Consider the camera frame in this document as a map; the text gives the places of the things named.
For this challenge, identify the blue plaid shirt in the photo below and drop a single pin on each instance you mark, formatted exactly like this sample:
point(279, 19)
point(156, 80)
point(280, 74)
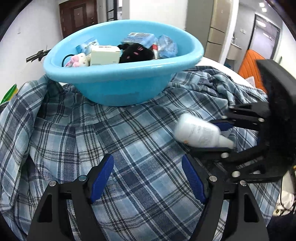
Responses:
point(52, 132)

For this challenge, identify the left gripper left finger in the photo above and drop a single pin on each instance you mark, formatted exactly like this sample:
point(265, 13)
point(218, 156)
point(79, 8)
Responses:
point(51, 220)

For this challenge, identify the black plush toy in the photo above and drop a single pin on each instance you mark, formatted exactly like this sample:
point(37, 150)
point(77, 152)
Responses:
point(135, 53)

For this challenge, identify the white plastic bottle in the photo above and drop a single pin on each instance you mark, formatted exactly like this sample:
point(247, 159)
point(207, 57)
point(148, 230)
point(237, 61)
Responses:
point(198, 133)

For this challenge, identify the blue plastic basin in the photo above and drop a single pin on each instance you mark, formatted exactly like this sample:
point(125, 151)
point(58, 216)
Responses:
point(127, 83)

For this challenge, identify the black bicycle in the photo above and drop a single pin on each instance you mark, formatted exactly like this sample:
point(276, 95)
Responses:
point(38, 56)

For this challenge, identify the cream cardboard box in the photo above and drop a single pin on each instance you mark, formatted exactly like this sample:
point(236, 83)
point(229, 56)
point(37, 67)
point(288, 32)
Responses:
point(104, 55)

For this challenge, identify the blue white Haison box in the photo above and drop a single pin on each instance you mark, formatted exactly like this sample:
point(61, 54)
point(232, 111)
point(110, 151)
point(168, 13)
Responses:
point(86, 46)

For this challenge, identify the dark brown door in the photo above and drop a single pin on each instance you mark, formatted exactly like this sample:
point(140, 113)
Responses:
point(76, 15)

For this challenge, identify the beige grey refrigerator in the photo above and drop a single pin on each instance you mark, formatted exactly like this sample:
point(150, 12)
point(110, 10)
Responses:
point(212, 23)

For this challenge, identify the blue tissue pack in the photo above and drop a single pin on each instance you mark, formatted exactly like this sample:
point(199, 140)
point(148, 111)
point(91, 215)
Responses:
point(167, 48)
point(145, 39)

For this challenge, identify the yellow green bucket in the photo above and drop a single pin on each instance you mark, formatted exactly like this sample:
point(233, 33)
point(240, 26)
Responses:
point(11, 92)

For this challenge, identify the red white medicine box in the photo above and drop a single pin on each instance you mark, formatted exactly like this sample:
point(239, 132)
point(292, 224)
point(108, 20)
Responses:
point(155, 50)

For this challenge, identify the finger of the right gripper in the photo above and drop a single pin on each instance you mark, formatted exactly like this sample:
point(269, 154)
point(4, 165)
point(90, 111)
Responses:
point(249, 163)
point(249, 116)

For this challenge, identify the orange chair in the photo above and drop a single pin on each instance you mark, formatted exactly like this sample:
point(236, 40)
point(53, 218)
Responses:
point(249, 68)

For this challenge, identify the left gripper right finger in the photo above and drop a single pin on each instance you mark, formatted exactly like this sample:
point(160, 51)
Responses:
point(243, 219)

